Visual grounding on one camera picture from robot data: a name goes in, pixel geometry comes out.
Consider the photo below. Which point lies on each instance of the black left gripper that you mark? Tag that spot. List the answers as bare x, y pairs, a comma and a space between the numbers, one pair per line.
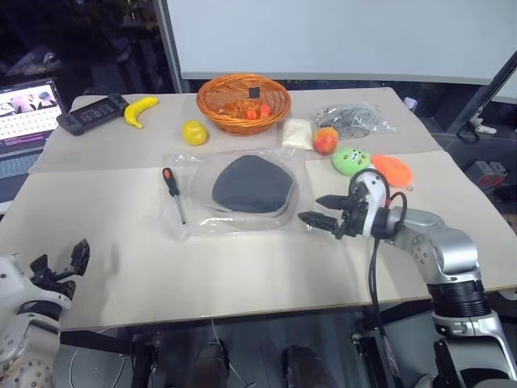
56, 285

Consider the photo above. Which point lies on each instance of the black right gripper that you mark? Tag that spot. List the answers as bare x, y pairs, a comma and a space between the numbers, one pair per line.
356, 218

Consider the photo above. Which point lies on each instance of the beige cap with black lining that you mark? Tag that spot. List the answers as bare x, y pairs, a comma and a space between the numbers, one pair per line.
252, 184

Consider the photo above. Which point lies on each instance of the clear plastic bag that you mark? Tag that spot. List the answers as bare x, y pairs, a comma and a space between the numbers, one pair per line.
194, 226

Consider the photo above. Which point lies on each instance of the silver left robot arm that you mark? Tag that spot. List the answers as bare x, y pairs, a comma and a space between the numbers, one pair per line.
18, 347

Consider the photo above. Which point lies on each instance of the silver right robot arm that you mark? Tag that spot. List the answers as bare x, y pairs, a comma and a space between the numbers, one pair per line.
452, 250

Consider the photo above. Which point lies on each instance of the green plush toy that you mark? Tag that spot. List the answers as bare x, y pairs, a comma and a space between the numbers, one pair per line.
350, 161

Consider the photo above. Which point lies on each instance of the red yellow toy peach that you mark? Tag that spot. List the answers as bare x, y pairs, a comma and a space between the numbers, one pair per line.
325, 140

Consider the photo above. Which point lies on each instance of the orange plush toy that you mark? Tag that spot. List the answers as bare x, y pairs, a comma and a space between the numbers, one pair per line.
392, 169

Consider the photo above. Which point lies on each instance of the orange woven basket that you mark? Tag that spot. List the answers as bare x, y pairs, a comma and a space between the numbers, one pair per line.
242, 125

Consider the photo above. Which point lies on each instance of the orange toy carrot pieces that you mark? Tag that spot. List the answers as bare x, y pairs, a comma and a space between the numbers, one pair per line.
258, 111

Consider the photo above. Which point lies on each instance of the small white purple object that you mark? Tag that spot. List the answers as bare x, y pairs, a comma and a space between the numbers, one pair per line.
410, 102

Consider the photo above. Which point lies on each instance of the small black square tag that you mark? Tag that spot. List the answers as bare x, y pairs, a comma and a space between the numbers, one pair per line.
254, 92

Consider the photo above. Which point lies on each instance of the open laptop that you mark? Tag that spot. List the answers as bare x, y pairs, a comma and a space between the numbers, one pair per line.
24, 121

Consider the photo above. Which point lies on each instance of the black handheld game console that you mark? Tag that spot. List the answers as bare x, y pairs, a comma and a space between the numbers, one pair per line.
93, 113

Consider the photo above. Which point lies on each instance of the yellow green toy fruit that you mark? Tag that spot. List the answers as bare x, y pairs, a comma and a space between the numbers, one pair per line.
195, 132

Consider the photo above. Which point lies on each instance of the dark rounded shape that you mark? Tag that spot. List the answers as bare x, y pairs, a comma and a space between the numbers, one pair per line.
305, 365
212, 363

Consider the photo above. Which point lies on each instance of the yellow toy banana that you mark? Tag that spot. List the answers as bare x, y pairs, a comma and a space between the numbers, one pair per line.
135, 111

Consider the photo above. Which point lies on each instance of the grey red box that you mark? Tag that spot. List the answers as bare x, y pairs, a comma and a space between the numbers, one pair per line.
488, 171

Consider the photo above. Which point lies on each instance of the large white board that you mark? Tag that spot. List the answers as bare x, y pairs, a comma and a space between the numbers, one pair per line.
323, 36

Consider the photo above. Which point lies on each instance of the white power strip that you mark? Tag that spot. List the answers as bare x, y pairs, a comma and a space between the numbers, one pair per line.
484, 128

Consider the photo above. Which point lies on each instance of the black diagonal stand bar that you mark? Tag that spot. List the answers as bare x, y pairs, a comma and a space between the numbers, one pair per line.
484, 93

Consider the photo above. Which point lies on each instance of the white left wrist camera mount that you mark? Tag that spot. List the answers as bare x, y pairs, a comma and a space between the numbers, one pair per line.
11, 279

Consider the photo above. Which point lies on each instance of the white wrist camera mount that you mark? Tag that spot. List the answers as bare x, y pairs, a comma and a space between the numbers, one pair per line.
375, 194
11, 279

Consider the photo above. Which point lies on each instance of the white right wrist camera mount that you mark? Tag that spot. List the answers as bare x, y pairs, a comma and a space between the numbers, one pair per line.
375, 194

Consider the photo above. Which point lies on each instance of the grey vertical post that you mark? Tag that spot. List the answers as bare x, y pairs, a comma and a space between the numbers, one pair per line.
169, 44

